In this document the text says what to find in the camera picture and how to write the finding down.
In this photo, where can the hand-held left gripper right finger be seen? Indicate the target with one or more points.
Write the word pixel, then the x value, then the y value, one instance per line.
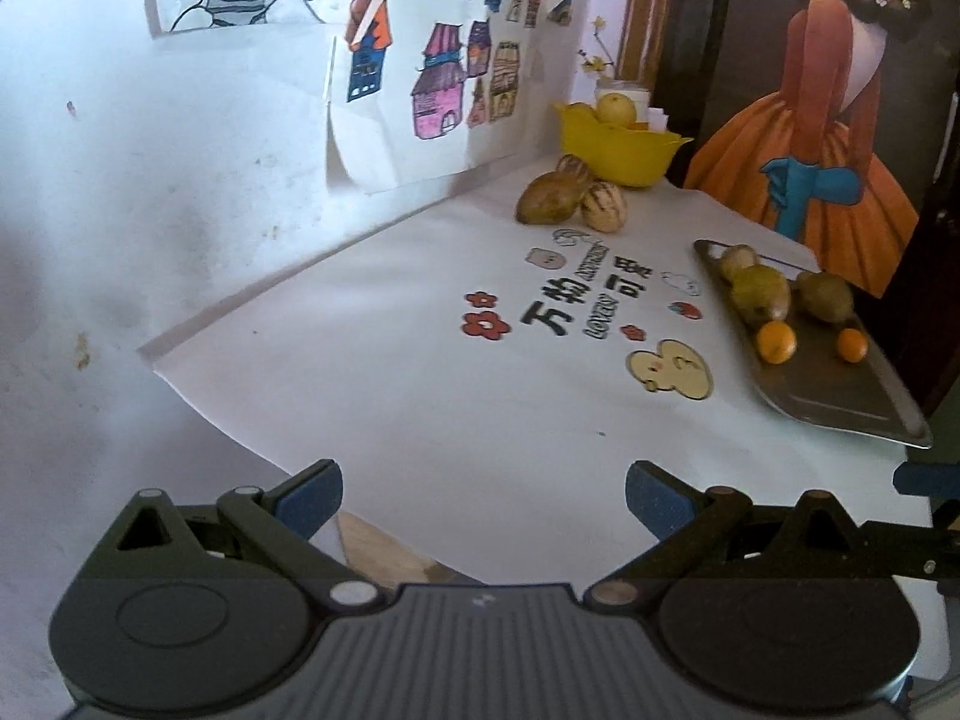
pixel 660 499

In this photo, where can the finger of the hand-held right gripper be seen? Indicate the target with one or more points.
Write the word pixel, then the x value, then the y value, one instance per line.
pixel 926 480
pixel 911 551

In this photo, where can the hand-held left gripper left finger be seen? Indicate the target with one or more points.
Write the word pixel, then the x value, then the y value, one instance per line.
pixel 315 491

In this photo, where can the metal tray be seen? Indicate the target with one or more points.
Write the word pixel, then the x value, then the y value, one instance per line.
pixel 840 397

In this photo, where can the small orange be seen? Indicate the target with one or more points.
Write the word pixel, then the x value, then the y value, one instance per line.
pixel 853 345
pixel 776 342

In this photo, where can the olive green mango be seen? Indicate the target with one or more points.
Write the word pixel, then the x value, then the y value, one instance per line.
pixel 825 298

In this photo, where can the yellow green mango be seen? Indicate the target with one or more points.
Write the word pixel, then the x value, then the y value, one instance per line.
pixel 761 294

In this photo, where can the striped pepino melon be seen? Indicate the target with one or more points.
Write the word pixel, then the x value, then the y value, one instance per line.
pixel 604 208
pixel 574 166

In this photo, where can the brown mango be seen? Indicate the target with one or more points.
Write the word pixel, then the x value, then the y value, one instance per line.
pixel 550 199

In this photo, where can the white printed table mat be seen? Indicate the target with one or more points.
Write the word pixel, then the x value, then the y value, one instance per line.
pixel 450 405

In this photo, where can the yellow plastic bowl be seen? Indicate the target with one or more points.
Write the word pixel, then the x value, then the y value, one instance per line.
pixel 622 154

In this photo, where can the white folded tissue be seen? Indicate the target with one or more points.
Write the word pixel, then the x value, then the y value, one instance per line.
pixel 656 120

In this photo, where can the yellow round fruit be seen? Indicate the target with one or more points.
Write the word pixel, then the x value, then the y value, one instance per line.
pixel 615 109

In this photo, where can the white jar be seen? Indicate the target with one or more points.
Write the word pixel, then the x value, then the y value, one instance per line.
pixel 639 99

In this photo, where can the coloured houses drawing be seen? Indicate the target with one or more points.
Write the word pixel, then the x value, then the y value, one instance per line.
pixel 442 90

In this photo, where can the yellow flower sprig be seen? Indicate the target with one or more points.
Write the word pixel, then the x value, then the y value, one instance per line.
pixel 598 64

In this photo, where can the dark brown wooden frame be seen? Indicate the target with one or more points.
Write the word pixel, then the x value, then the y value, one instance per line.
pixel 941 277

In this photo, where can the wall poster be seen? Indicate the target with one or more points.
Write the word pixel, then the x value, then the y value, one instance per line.
pixel 810 127

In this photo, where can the brown wooden door frame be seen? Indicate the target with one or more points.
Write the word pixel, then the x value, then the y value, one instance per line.
pixel 645 7

